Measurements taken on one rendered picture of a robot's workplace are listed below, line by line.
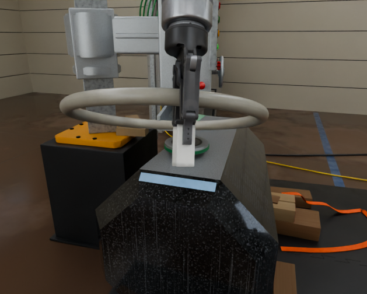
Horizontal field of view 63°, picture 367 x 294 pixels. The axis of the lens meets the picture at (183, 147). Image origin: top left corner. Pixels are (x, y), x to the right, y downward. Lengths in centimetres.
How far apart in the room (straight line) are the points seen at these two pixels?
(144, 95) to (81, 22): 150
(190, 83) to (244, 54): 602
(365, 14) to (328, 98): 153
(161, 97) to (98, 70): 151
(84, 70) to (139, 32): 41
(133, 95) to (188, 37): 13
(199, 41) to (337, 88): 609
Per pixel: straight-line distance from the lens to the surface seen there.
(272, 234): 134
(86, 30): 198
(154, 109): 423
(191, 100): 47
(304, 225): 240
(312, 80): 649
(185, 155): 49
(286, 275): 194
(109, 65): 203
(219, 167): 132
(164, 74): 130
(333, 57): 648
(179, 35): 52
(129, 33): 199
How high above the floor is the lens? 140
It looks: 20 degrees down
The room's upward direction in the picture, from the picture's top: straight up
